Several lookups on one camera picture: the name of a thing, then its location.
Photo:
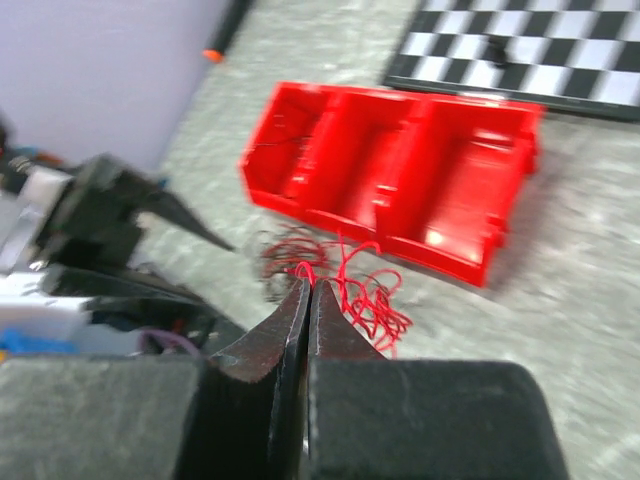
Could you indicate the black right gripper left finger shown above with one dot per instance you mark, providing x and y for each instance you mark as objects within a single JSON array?
[{"x": 233, "y": 415}]

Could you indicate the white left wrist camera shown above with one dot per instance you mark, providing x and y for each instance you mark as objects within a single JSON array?
[{"x": 42, "y": 191}]

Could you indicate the black marker with orange cap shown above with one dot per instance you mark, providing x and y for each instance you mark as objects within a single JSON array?
[{"x": 221, "y": 40}]

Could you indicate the black and grey chessboard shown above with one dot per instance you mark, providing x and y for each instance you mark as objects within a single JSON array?
[{"x": 579, "y": 57}]

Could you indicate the black chess piece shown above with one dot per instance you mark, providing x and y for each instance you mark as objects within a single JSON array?
[{"x": 497, "y": 51}]

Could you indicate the red three-compartment plastic tray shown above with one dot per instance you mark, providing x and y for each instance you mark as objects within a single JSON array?
[{"x": 431, "y": 178}]

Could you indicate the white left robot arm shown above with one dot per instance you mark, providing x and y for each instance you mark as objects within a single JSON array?
[{"x": 72, "y": 279}]

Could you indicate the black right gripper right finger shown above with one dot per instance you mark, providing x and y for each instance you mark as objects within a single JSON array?
[{"x": 374, "y": 418}]

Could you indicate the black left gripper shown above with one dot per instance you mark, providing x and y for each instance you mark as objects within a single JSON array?
[{"x": 94, "y": 223}]

